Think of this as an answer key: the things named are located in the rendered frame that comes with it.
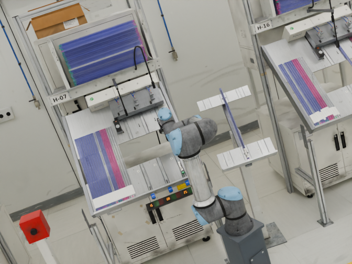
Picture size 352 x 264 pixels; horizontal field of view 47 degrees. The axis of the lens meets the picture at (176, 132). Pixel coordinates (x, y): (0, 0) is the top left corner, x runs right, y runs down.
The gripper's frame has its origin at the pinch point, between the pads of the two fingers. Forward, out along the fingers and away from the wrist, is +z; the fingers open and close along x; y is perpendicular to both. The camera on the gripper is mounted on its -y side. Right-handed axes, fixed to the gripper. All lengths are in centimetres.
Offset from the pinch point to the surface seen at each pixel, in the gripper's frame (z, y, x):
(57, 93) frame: -6, 48, 56
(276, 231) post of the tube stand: 44, -84, -50
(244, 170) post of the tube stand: 11, -39, -39
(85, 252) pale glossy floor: 104, -45, 91
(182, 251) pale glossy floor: 63, -72, 16
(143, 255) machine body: 54, -65, 43
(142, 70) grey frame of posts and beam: -0.5, 45.3, -0.6
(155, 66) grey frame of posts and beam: -0.3, 45.1, -9.8
